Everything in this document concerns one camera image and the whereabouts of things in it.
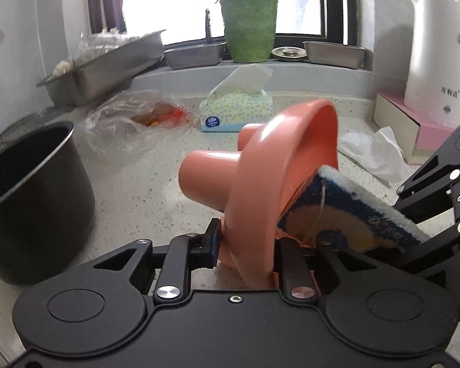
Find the purple curtain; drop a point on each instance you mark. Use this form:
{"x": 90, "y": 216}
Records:
{"x": 105, "y": 0}

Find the clear plastic container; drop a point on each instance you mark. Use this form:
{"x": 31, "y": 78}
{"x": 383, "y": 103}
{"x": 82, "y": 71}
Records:
{"x": 107, "y": 40}

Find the white electric kettle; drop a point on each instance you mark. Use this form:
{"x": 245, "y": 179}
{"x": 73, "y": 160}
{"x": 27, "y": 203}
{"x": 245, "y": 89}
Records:
{"x": 433, "y": 57}

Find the steel lid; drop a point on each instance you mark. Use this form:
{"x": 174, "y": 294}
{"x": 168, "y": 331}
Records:
{"x": 288, "y": 53}

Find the pink flat box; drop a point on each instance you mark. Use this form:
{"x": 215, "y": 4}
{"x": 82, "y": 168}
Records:
{"x": 433, "y": 138}

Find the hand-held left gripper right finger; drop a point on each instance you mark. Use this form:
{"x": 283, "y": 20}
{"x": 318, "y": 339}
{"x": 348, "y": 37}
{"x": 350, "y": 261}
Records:
{"x": 291, "y": 268}

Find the dark framed window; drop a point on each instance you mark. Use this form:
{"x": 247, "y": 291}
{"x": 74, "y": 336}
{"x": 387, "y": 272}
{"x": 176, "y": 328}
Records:
{"x": 168, "y": 4}

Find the tissue box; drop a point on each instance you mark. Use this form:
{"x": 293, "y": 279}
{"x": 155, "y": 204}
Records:
{"x": 234, "y": 113}

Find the orange footed bowl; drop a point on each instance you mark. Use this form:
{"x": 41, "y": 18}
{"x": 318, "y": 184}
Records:
{"x": 253, "y": 184}

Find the garlic bulb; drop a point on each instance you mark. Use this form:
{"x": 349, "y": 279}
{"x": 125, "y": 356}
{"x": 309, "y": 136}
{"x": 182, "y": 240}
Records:
{"x": 62, "y": 68}

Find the large steel tray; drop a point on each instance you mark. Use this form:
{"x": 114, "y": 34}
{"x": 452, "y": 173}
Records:
{"x": 99, "y": 73}

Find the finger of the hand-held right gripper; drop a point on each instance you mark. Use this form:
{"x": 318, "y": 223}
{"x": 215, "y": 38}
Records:
{"x": 456, "y": 245}
{"x": 458, "y": 184}

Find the white tissue paper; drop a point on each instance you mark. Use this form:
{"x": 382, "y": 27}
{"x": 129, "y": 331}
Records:
{"x": 375, "y": 153}

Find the small steel tray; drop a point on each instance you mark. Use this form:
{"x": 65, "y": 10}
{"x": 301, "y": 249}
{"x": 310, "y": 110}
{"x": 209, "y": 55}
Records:
{"x": 193, "y": 56}

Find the green flower pot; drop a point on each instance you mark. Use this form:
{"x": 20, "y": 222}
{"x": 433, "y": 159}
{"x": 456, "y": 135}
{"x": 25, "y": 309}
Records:
{"x": 248, "y": 27}

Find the blue patterned sponge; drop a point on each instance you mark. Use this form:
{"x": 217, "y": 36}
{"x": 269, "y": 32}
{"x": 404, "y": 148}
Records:
{"x": 349, "y": 218}

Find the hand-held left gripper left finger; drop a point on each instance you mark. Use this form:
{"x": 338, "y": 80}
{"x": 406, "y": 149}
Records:
{"x": 211, "y": 245}

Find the deep steel tray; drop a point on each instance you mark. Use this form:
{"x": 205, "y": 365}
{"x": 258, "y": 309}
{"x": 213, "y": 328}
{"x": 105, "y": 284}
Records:
{"x": 333, "y": 55}

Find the black cooking pot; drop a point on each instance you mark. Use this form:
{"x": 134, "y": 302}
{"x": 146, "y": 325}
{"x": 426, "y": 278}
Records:
{"x": 34, "y": 207}

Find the clear plastic bag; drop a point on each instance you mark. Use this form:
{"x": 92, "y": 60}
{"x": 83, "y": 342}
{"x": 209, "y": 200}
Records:
{"x": 119, "y": 130}

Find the grey round lid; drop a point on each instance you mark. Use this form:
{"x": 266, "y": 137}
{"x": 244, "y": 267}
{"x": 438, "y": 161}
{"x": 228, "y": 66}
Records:
{"x": 27, "y": 122}

